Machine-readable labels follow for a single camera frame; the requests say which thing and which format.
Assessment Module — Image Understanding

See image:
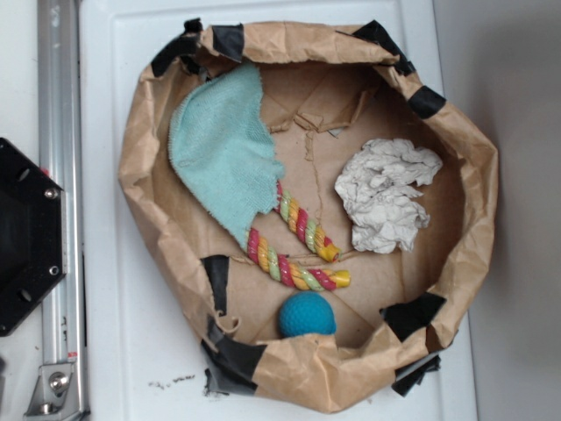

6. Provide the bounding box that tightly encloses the metal corner bracket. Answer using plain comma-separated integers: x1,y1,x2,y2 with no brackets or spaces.
23,362,80,420

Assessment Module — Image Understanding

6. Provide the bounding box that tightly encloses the light blue cloth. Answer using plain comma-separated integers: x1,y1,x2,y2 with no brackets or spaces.
168,62,285,247

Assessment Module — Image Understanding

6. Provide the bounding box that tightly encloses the crumpled white paper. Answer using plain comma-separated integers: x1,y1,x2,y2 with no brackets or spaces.
335,139,443,253

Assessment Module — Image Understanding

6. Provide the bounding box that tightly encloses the blue dimpled ball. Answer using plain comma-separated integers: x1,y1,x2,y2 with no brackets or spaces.
279,291,337,337

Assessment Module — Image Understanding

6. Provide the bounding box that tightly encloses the brown paper bag bin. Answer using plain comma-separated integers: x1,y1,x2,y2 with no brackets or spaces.
118,19,498,413

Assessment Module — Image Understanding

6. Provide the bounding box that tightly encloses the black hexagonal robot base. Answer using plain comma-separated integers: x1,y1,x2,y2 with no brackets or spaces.
0,138,65,337

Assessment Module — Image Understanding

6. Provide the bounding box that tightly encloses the aluminium extrusion rail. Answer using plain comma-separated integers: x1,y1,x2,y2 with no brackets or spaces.
38,1,89,420

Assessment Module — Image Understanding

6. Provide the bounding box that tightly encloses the multicolour twisted rope toy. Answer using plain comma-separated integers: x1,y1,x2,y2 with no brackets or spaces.
245,185,351,292

